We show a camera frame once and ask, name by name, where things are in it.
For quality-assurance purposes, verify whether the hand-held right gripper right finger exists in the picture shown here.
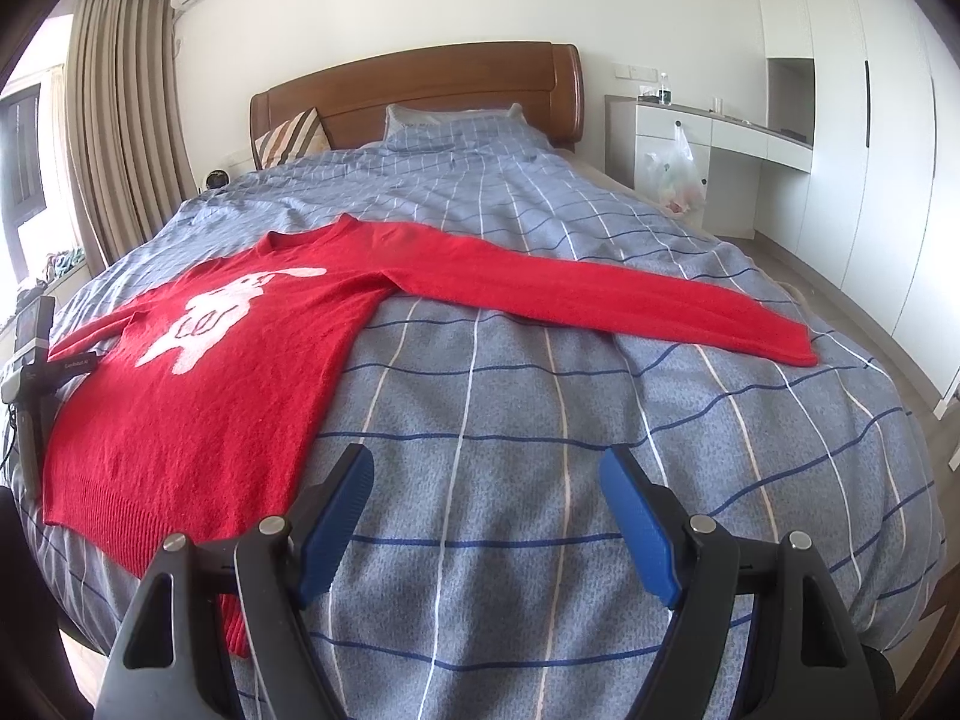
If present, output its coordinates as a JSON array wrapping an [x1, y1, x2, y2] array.
[[598, 444, 878, 720]]

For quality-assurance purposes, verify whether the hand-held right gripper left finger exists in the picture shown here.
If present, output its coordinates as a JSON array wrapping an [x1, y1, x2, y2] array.
[[94, 444, 376, 720]]

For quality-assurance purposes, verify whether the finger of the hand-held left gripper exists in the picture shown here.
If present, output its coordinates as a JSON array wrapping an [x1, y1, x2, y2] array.
[[46, 350, 99, 386]]

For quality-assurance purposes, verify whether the red sweater with white figure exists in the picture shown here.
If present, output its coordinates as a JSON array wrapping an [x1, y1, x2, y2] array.
[[41, 214, 817, 659]]

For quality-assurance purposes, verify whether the clutter on window sill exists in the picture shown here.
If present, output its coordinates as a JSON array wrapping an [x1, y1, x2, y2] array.
[[0, 246, 88, 332]]

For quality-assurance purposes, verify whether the blue-grey plaid duvet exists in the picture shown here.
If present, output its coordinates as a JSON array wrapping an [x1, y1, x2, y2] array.
[[0, 106, 949, 720]]

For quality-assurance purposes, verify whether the window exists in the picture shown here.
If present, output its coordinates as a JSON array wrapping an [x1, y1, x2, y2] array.
[[0, 86, 43, 242]]

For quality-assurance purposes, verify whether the beige curtain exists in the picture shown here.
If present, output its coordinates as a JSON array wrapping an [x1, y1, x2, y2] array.
[[64, 0, 198, 272]]

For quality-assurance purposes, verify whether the striped pillow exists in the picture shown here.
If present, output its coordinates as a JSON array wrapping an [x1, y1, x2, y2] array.
[[255, 108, 332, 170]]

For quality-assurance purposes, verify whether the white plastic bag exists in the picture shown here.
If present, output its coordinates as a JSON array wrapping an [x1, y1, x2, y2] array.
[[635, 124, 708, 217]]

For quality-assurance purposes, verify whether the white desk with drawers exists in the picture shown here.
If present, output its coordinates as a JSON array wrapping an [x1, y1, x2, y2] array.
[[604, 94, 815, 241]]

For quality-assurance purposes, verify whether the grey pillow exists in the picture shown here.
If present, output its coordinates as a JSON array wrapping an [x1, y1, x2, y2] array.
[[385, 101, 526, 145]]

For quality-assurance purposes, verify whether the wooden headboard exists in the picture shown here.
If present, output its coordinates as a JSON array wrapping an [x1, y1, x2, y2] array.
[[250, 43, 584, 173]]

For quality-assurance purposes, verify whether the white wardrobe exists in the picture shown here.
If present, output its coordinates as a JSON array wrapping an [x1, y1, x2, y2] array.
[[748, 0, 960, 407]]

